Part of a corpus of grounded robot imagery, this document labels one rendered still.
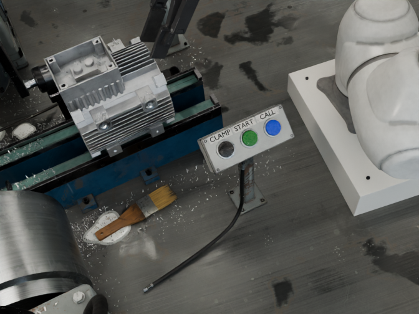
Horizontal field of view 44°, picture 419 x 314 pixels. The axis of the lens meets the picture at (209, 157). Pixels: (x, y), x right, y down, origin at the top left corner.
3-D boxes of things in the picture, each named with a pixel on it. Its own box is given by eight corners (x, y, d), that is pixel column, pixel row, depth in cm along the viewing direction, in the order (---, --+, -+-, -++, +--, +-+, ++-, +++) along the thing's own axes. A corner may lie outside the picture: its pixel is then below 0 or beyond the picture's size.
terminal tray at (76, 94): (71, 116, 102) (60, 93, 96) (55, 81, 107) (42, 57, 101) (126, 92, 104) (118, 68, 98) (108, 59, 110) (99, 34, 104)
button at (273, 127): (267, 137, 98) (270, 137, 97) (260, 123, 98) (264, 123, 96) (280, 131, 99) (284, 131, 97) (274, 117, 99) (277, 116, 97)
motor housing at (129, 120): (99, 172, 113) (72, 119, 97) (71, 113, 122) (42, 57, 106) (181, 134, 116) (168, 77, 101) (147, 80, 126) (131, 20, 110)
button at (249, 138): (244, 148, 98) (246, 149, 96) (237, 134, 97) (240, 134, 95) (257, 142, 98) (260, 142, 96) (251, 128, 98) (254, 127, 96)
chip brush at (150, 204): (102, 246, 116) (101, 245, 115) (92, 230, 119) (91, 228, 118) (179, 199, 121) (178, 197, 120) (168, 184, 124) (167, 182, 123)
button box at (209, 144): (210, 173, 100) (216, 174, 95) (196, 139, 100) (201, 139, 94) (287, 137, 103) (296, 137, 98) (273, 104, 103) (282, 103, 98)
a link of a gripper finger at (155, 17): (151, 10, 93) (150, 7, 94) (140, 42, 98) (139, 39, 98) (166, 11, 95) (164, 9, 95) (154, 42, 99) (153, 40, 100)
